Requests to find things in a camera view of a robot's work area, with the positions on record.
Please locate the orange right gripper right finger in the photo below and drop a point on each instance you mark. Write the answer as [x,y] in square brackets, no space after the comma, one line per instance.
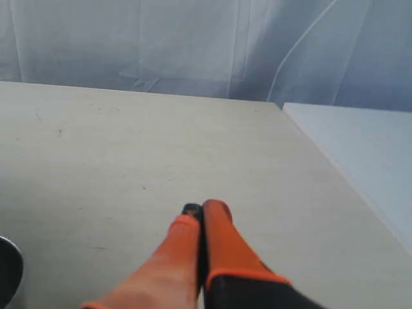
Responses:
[237,277]

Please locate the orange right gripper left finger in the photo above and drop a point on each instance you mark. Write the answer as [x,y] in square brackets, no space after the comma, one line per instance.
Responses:
[169,278]

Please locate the shiny stainless steel mug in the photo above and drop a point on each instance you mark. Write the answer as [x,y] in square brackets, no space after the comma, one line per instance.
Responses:
[12,275]

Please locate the white side table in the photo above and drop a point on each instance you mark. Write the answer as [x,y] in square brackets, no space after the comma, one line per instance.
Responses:
[372,150]

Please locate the white sheer curtain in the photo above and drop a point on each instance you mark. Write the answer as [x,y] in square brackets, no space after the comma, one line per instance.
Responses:
[336,53]

